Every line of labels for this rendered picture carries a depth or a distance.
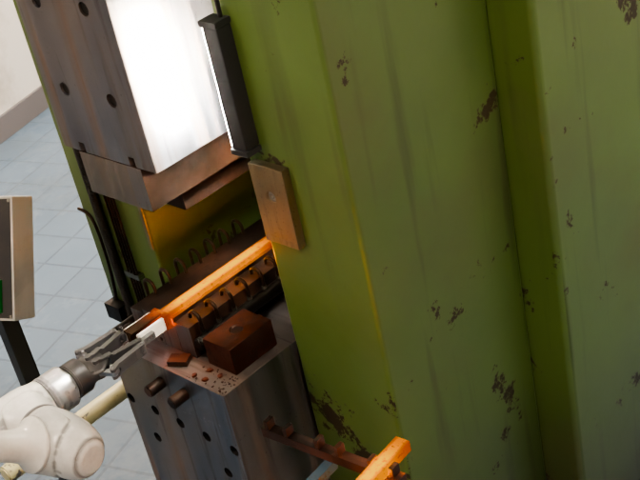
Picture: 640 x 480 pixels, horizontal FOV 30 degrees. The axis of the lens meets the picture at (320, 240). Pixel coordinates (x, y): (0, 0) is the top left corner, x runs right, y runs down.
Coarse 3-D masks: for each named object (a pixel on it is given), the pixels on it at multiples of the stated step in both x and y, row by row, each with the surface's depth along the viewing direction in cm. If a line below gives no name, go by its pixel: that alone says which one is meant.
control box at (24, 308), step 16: (0, 208) 267; (16, 208) 267; (0, 224) 267; (16, 224) 267; (32, 224) 273; (0, 240) 267; (16, 240) 267; (32, 240) 273; (0, 256) 267; (16, 256) 267; (32, 256) 273; (0, 272) 267; (16, 272) 267; (32, 272) 273; (16, 288) 267; (32, 288) 273; (16, 304) 267; (32, 304) 273; (0, 320) 268; (16, 320) 268
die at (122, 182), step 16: (208, 144) 237; (224, 144) 240; (96, 160) 236; (112, 160) 232; (192, 160) 235; (208, 160) 238; (224, 160) 241; (96, 176) 239; (112, 176) 235; (128, 176) 230; (144, 176) 227; (160, 176) 230; (176, 176) 233; (192, 176) 236; (208, 176) 239; (112, 192) 238; (128, 192) 234; (144, 192) 229; (160, 192) 231; (176, 192) 234; (144, 208) 232
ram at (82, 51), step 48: (48, 0) 218; (96, 0) 207; (144, 0) 211; (192, 0) 219; (48, 48) 227; (96, 48) 215; (144, 48) 214; (192, 48) 222; (96, 96) 223; (144, 96) 216; (192, 96) 224; (96, 144) 233; (144, 144) 220; (192, 144) 227
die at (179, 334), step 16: (256, 224) 279; (240, 240) 274; (256, 240) 271; (208, 256) 270; (224, 256) 267; (256, 256) 262; (272, 256) 263; (192, 272) 266; (208, 272) 262; (240, 272) 259; (256, 272) 258; (272, 272) 259; (160, 288) 263; (176, 288) 260; (240, 288) 254; (256, 288) 256; (144, 304) 258; (160, 304) 255; (192, 304) 251; (208, 304) 251; (224, 304) 250; (240, 304) 254; (176, 320) 248; (192, 320) 247; (208, 320) 248; (160, 336) 255; (176, 336) 250; (192, 336) 246; (192, 352) 249
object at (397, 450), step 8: (392, 440) 209; (400, 440) 209; (392, 448) 207; (400, 448) 207; (408, 448) 208; (384, 456) 206; (392, 456) 205; (400, 456) 207; (376, 464) 204; (384, 464) 204; (368, 472) 203; (376, 472) 203; (384, 472) 204
